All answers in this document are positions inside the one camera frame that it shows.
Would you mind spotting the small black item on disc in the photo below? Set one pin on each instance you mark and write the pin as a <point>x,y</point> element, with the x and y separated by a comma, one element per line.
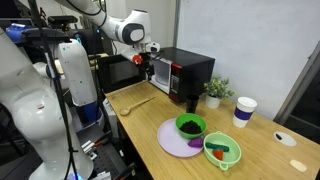
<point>278,136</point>

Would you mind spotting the grey metal door frame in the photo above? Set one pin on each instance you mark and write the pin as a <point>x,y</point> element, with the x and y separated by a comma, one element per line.
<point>300,85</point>

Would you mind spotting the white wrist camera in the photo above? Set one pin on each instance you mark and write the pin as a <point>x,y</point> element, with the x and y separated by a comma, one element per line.
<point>152,47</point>

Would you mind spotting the dark green bowl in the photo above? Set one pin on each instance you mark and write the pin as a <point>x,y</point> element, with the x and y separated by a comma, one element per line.
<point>181,120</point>

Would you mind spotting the wooden spoon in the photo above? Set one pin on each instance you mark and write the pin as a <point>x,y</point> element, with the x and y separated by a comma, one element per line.
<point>136,106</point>

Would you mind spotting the black cup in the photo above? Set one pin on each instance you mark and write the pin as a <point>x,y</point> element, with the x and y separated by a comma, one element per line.
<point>192,104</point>

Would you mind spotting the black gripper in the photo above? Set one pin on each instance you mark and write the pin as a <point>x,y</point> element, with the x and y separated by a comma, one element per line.
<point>149,60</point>

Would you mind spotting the white round table disc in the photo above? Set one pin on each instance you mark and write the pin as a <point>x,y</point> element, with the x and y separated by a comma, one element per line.
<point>287,140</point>

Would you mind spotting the white box beside table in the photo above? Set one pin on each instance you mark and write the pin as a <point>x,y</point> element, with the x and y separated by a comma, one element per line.
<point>109,116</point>

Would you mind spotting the silver aluminium bracket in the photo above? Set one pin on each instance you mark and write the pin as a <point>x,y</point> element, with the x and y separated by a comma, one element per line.
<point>88,148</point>

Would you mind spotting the lilac round plate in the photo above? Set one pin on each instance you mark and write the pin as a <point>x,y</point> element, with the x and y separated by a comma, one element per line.
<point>173,141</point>

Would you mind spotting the teal toy cucumber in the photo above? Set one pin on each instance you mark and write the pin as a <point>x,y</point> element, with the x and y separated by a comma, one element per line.
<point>216,146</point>

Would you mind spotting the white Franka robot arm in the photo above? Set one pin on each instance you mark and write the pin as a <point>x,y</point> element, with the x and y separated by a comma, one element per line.
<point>33,116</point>

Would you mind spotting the small potted green plant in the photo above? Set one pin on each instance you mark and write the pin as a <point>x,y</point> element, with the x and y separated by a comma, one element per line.
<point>216,90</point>

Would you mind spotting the black microwave oven body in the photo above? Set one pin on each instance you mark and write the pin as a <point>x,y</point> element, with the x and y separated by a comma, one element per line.
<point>193,66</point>

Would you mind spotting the black perforated breadboard table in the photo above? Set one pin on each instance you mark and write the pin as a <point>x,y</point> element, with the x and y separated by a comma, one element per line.
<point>106,160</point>

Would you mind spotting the white paper cup purple band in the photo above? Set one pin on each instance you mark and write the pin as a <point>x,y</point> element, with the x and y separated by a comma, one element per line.
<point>244,111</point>

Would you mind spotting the purple toy eggplant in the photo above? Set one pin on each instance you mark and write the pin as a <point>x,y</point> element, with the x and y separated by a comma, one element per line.
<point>196,142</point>

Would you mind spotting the red toy strawberry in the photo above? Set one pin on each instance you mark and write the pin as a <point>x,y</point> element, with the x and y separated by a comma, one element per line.
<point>218,154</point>

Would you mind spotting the white speckled robot link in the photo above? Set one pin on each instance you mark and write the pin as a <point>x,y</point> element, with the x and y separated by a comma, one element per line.
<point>78,73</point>

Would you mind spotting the white wrist bracket red knob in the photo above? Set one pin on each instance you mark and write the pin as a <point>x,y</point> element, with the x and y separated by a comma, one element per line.
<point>131,55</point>

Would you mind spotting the dark coffee beans pile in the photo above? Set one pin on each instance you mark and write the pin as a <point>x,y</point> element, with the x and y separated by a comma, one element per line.
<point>190,127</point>

